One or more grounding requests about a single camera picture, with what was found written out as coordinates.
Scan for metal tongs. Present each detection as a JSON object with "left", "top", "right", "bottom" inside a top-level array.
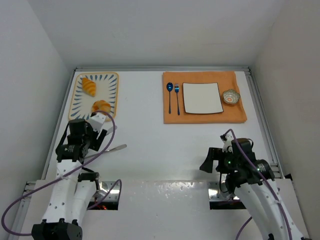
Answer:
[{"left": 85, "top": 127, "right": 127, "bottom": 159}]

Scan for long croissant bread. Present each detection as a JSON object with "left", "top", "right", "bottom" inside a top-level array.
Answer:
[{"left": 82, "top": 77, "right": 97, "bottom": 97}]

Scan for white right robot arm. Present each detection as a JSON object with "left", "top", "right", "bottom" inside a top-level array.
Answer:
[{"left": 199, "top": 134, "right": 306, "bottom": 240}]

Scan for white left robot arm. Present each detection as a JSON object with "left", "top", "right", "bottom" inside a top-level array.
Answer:
[{"left": 31, "top": 114, "right": 107, "bottom": 240}]

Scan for round swirl bread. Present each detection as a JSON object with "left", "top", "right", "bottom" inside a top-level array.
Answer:
[{"left": 90, "top": 100, "right": 111, "bottom": 117}]

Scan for blue patterned rectangular tray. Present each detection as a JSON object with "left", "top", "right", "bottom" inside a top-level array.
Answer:
[{"left": 68, "top": 72, "right": 120, "bottom": 120}]

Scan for white square plate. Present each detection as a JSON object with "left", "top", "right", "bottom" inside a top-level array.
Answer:
[{"left": 182, "top": 82, "right": 224, "bottom": 115}]

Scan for orange placemat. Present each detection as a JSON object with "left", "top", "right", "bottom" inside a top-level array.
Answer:
[{"left": 162, "top": 71, "right": 247, "bottom": 124}]

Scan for small flower-shaped dish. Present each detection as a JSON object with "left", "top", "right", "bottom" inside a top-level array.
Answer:
[{"left": 222, "top": 89, "right": 241, "bottom": 105}]

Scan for blue fork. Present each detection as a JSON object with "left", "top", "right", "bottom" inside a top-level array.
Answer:
[{"left": 174, "top": 83, "right": 181, "bottom": 116}]

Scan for blue spoon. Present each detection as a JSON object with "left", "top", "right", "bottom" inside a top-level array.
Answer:
[{"left": 166, "top": 82, "right": 173, "bottom": 114}]

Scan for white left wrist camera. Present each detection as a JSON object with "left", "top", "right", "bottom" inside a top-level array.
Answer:
[{"left": 87, "top": 112, "right": 107, "bottom": 132}]

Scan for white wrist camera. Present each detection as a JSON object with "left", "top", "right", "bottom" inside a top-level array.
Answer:
[
  {"left": 220, "top": 134, "right": 234, "bottom": 153},
  {"left": 87, "top": 112, "right": 107, "bottom": 132}
]

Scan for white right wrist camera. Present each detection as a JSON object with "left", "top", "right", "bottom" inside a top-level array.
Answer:
[{"left": 220, "top": 134, "right": 234, "bottom": 153}]

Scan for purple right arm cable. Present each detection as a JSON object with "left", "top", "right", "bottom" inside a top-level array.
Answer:
[{"left": 222, "top": 128, "right": 293, "bottom": 240}]

